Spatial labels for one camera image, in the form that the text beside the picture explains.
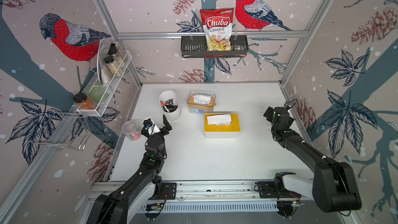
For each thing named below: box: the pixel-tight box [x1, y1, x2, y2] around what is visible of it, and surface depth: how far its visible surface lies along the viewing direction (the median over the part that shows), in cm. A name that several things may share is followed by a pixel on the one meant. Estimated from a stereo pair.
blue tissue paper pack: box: [189, 101, 213, 114], surface depth 103 cm
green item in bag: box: [83, 80, 108, 103], surface depth 70 cm
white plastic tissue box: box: [203, 129, 242, 139], surface depth 90 cm
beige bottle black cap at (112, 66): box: [103, 56, 121, 77], surface depth 78 cm
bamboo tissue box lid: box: [187, 94, 217, 108], surface depth 103 cm
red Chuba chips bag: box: [199, 7, 235, 51], surface depth 83 cm
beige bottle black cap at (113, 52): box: [107, 43, 123, 68], surface depth 82 cm
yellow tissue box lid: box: [203, 113, 241, 133], surface depth 87 cm
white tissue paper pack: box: [206, 114, 232, 125], surface depth 87 cm
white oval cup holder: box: [159, 90, 181, 121], surface depth 97 cm
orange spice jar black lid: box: [73, 92, 97, 110], surface depth 63 cm
